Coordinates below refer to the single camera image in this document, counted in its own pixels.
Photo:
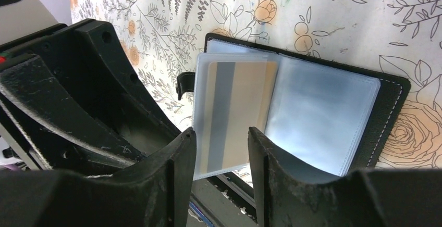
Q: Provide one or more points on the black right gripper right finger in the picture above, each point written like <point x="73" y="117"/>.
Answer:
<point x="290" y="192"/>

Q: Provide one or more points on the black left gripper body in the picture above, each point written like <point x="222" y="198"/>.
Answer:
<point x="33" y="144"/>

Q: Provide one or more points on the black leather card holder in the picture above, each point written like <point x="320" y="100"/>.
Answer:
<point x="328" y="118"/>

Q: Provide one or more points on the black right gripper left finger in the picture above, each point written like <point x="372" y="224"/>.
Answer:
<point x="153" y="192"/>

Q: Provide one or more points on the floral table mat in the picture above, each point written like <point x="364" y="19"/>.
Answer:
<point x="162" y="39"/>

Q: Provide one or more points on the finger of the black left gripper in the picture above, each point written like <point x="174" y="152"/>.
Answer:
<point x="29" y="85"/>
<point x="128" y="108"/>

